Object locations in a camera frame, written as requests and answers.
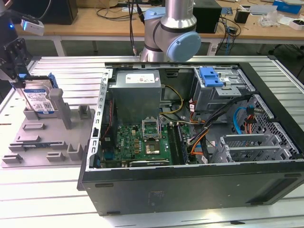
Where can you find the metal disk bay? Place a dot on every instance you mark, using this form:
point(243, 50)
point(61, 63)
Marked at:
point(249, 137)

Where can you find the grey power supply unit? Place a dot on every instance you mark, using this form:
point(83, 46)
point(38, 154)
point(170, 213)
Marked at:
point(135, 99)

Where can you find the RAM stick on rack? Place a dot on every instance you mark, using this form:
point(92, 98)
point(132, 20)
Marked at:
point(31, 145)

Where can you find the RAM stick in slot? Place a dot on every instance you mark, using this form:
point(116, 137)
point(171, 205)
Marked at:
point(183, 145)

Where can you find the blue cardboard box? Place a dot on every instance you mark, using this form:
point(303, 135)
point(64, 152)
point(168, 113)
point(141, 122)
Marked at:
point(287, 7)

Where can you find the wooden workbench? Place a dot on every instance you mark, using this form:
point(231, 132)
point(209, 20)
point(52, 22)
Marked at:
point(83, 26)

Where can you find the black computer tower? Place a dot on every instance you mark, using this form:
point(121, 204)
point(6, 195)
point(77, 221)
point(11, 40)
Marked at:
point(57, 12)

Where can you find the green motherboard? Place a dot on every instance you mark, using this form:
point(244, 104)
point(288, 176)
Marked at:
point(128, 142)

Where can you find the black case fan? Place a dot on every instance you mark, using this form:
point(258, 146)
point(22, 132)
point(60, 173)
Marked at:
point(108, 114)

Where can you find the white box black insert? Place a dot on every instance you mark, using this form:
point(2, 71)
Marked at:
point(297, 26)

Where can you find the blue plastic latch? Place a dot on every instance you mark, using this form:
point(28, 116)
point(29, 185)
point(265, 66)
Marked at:
point(210, 78)

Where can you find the black graphics card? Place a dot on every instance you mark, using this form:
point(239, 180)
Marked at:
point(149, 162)

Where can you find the CPU socket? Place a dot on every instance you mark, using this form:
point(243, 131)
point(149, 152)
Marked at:
point(153, 148)

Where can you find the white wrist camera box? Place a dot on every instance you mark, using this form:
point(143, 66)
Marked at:
point(33, 28)

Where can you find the grey plastic parts rack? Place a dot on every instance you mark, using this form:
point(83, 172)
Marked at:
point(47, 133)

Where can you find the black square box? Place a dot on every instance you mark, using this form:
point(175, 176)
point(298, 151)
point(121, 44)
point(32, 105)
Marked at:
point(209, 21)

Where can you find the metal drive cage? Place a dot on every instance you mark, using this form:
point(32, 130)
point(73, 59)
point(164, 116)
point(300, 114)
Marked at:
point(213, 99)

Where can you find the black PC case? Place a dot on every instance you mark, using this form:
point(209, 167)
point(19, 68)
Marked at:
point(166, 190)

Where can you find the black open container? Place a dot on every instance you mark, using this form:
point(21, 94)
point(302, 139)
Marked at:
point(241, 17)

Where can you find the hard disk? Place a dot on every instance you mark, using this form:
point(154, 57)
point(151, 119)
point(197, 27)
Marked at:
point(38, 97)

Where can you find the clear plastic bag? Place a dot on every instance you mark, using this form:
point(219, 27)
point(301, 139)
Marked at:
point(270, 19)

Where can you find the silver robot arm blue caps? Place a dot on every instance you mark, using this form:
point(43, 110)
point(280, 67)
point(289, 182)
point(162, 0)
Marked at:
point(178, 21)

